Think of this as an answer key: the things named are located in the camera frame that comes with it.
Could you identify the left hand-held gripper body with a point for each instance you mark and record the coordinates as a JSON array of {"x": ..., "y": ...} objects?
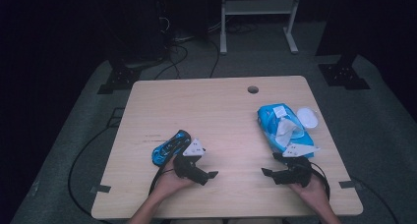
[{"x": 187, "y": 166}]

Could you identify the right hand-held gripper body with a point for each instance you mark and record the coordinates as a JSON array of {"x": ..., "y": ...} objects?
[{"x": 296, "y": 173}]

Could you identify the blue toy car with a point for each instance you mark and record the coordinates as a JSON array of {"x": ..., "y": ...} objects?
[{"x": 168, "y": 148}]

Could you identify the white wet wipe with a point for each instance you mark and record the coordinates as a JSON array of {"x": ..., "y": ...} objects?
[{"x": 285, "y": 132}]

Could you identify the blue wet wipes pack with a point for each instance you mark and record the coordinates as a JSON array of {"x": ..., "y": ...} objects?
[{"x": 270, "y": 122}]

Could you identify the person's left hand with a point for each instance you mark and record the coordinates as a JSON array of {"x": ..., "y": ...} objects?
[{"x": 168, "y": 183}]

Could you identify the person's right hand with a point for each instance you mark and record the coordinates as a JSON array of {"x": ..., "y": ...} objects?
[{"x": 314, "y": 194}]

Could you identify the black tape strip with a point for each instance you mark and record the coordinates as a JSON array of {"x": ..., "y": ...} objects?
[
  {"x": 347, "y": 184},
  {"x": 101, "y": 188}
]

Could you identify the black stand base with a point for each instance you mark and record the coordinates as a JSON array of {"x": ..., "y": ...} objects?
[
  {"x": 342, "y": 75},
  {"x": 119, "y": 80}
]

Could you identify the white metal stand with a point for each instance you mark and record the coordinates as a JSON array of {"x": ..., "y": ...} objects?
[{"x": 259, "y": 7}]

